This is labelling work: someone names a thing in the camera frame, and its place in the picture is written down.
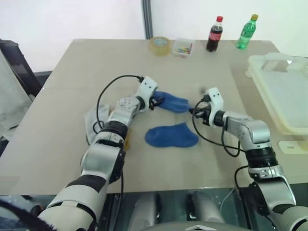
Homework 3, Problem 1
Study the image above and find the white translucent plastic basket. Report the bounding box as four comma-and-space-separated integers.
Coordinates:
245, 52, 308, 136

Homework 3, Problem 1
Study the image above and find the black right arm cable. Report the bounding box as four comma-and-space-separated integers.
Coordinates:
191, 95, 245, 157

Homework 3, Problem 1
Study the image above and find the cola bottle with red cap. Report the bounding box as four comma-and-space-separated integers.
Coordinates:
205, 15, 225, 52

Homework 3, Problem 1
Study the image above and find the thin white cable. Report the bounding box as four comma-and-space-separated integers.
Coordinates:
219, 187, 236, 210

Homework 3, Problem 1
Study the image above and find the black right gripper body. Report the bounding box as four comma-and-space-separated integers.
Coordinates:
198, 101, 211, 126

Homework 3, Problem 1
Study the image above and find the dark fuzzy rounded shape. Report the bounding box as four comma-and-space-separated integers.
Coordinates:
0, 199, 56, 231

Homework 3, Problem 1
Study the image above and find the clear box of coloured clips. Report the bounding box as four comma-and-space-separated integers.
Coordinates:
171, 37, 196, 59

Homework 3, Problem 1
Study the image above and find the blue sock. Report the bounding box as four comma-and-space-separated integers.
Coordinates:
153, 90, 191, 114
144, 122, 200, 149

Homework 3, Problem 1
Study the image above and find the grey cloth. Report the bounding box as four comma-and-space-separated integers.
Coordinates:
0, 54, 34, 141

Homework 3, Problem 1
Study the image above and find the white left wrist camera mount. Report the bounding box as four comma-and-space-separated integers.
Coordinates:
136, 76, 158, 107

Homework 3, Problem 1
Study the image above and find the silver robot leg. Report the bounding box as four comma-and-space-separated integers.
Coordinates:
133, 192, 161, 231
189, 191, 226, 231

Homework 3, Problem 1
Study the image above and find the grey sock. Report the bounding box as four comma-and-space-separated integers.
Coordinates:
84, 103, 114, 145

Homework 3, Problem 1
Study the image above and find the silver left robot leg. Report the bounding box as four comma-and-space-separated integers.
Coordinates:
133, 192, 161, 231

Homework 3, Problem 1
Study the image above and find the green bottle with yellow cap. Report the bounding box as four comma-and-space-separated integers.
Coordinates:
235, 14, 259, 50

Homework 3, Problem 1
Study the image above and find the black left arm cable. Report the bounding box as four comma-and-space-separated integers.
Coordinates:
92, 75, 145, 135

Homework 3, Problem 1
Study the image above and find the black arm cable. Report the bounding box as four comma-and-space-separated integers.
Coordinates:
92, 75, 145, 135
191, 95, 245, 157

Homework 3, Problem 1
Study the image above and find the white plastic lid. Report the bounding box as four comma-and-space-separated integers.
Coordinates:
277, 139, 308, 155

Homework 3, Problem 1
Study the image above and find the grey pillar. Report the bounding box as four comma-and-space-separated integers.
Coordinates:
141, 0, 154, 40

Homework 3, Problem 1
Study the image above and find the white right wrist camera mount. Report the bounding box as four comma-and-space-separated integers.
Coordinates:
203, 87, 224, 127

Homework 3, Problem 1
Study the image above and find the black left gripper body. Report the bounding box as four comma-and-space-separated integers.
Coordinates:
147, 95, 159, 111

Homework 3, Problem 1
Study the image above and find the clear tape roll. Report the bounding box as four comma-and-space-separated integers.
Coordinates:
149, 36, 172, 57

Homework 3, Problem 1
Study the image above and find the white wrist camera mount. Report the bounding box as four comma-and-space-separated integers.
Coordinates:
136, 76, 158, 107
203, 87, 224, 127

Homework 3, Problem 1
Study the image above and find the silver right robot leg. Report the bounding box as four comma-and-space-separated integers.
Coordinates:
189, 191, 226, 231

